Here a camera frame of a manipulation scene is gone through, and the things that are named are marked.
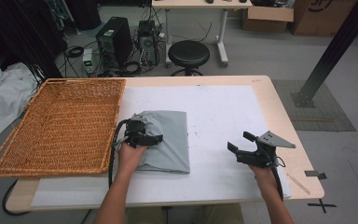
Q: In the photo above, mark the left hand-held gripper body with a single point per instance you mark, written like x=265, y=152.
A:
x=135, y=127

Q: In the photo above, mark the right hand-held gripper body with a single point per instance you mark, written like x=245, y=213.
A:
x=270, y=139

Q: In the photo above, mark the grey printed t-shirt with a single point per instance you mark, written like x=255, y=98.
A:
x=171, y=140

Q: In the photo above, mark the orange wicker basket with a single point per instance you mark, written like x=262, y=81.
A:
x=68, y=124

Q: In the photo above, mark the person's left hand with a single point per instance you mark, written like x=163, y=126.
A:
x=129, y=158

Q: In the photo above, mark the person's right hand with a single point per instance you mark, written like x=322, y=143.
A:
x=265, y=177

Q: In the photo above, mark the white table mat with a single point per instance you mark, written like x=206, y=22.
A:
x=223, y=102

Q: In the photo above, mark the black tape strip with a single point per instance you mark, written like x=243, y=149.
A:
x=314, y=174

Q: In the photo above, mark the grey floor mat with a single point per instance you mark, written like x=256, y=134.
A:
x=326, y=115

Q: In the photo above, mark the person's khaki trousers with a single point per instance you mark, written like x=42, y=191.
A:
x=217, y=216

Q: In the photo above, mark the white device with green display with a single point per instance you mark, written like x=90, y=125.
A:
x=88, y=60

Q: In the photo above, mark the small open computer case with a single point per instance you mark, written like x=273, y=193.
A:
x=147, y=40

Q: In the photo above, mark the black round stool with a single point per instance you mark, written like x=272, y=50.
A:
x=189, y=53

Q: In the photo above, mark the black computer tower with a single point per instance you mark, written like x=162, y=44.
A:
x=115, y=37

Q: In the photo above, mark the open cardboard box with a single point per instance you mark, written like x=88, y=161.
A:
x=267, y=20

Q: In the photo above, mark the large cardboard box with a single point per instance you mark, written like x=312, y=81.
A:
x=320, y=18

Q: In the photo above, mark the white crumpled sheet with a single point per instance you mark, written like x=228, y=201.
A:
x=3, y=99

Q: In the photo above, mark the white-legged wooden desk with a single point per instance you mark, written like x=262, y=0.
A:
x=195, y=3

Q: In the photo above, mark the black metal post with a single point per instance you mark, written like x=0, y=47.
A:
x=332, y=53

